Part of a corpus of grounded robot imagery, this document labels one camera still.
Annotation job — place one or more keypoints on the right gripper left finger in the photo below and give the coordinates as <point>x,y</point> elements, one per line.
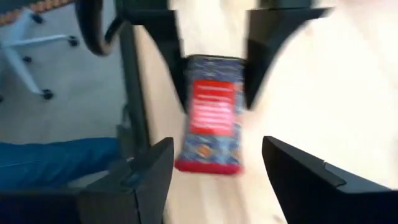
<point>133,193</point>

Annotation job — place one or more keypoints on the black metal table frame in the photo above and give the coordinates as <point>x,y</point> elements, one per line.
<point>136,109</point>

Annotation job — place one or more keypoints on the person's leg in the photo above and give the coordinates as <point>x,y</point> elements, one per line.
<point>46,161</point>

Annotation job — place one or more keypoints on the smoked paprika tin red lid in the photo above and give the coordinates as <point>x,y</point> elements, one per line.
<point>213,109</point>

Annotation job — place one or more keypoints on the white office chair base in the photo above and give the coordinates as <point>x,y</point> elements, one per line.
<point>18,62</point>

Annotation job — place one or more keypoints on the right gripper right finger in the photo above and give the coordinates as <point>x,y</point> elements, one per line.
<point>311,193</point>

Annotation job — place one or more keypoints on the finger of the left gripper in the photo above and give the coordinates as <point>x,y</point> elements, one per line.
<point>270,37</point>
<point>158,28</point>

